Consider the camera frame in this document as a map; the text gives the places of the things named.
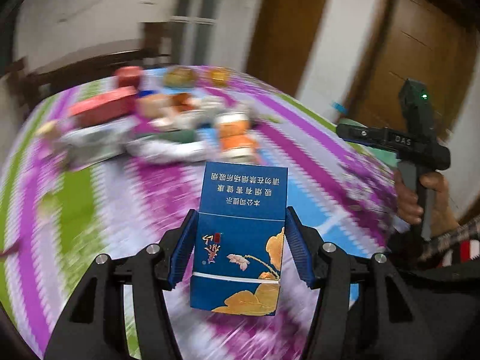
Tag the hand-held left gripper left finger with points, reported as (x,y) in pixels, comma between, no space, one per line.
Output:
(183,249)

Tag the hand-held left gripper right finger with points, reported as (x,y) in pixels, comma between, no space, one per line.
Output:
(299,249)

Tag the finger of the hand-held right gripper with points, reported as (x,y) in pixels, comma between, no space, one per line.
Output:
(360,133)

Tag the blue cigarette pack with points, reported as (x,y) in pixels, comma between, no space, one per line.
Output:
(240,232)

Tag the white umbrella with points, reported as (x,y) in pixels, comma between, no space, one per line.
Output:
(165,150)

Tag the person's right forearm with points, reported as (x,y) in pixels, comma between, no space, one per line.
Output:
(457,243)

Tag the person's right hand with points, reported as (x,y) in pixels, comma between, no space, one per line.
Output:
(442,202)

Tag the blue tape piece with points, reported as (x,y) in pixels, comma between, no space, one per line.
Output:
(339,107)

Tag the purple green striped tablecloth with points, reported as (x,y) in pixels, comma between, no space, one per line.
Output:
(112,213)

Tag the brown wooden door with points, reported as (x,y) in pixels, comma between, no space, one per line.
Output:
(408,33)
(290,22)

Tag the orange white packet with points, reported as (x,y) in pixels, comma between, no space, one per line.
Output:
(236,137)

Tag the silver grey packet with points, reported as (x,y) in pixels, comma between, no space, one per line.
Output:
(92,144)

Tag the peach box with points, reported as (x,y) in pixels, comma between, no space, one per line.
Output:
(155,107)

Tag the person's dark clothing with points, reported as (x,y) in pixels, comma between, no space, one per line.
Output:
(435,307)

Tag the red box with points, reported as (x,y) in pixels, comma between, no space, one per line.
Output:
(105,107)

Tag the grey glass balcony door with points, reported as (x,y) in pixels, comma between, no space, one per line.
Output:
(195,11)

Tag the dark wooden table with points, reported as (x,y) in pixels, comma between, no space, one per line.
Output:
(86,67)

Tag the tall-backed wooden chair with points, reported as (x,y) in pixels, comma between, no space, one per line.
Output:
(159,43)

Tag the low wooden chair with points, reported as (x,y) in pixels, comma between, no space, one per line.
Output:
(24,77)

